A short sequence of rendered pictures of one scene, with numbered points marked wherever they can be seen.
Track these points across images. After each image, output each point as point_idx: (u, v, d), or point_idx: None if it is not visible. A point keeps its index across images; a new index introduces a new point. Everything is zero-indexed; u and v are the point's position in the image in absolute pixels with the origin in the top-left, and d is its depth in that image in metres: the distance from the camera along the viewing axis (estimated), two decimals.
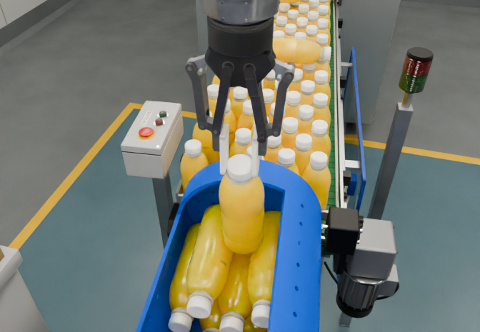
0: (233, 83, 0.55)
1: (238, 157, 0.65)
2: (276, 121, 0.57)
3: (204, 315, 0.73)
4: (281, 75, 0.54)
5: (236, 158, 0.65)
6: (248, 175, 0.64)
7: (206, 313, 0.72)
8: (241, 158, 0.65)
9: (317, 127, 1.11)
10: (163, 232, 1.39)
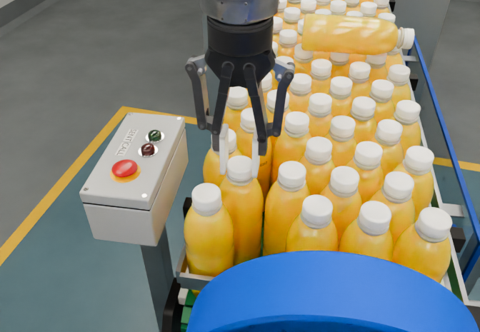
0: (233, 83, 0.55)
1: (238, 158, 0.66)
2: (276, 121, 0.57)
3: None
4: (281, 75, 0.54)
5: (236, 158, 0.65)
6: (248, 175, 0.64)
7: None
8: (241, 158, 0.65)
9: (417, 159, 0.65)
10: (157, 306, 0.93)
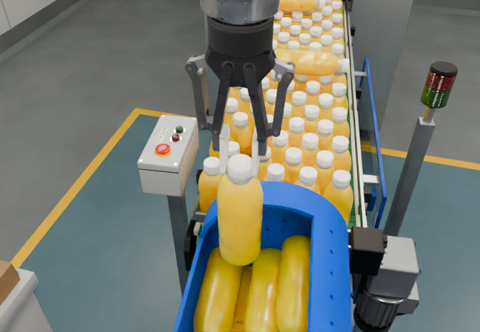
0: (233, 83, 0.55)
1: (231, 143, 1.09)
2: (276, 121, 0.57)
3: (246, 166, 0.64)
4: (281, 75, 0.54)
5: (229, 143, 1.09)
6: (236, 153, 1.07)
7: (248, 164, 0.64)
8: (232, 143, 1.09)
9: (338, 143, 1.09)
10: (177, 247, 1.36)
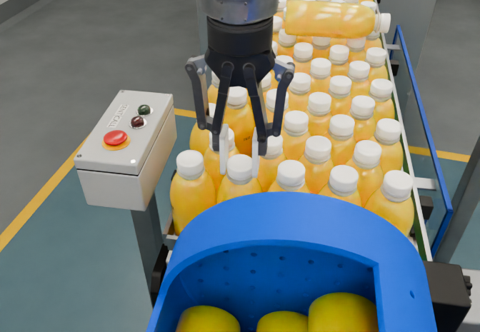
0: (233, 83, 0.55)
1: None
2: (276, 121, 0.57)
3: (246, 166, 0.64)
4: (281, 75, 0.54)
5: None
6: (228, 143, 0.69)
7: (248, 164, 0.64)
8: None
9: (386, 130, 0.71)
10: (149, 278, 0.98)
